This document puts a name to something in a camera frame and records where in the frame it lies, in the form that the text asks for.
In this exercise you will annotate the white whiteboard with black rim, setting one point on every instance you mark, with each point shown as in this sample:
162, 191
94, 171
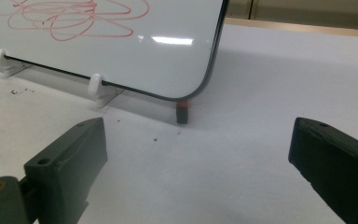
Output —
105, 59

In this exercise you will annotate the wooden table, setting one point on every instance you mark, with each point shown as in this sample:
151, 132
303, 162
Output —
292, 27

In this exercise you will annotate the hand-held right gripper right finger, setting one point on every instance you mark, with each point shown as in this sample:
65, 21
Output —
335, 165

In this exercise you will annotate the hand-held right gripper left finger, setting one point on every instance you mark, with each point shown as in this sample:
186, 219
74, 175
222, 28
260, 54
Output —
65, 168

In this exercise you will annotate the small black and red block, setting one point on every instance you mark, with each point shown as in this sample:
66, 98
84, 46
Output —
182, 114

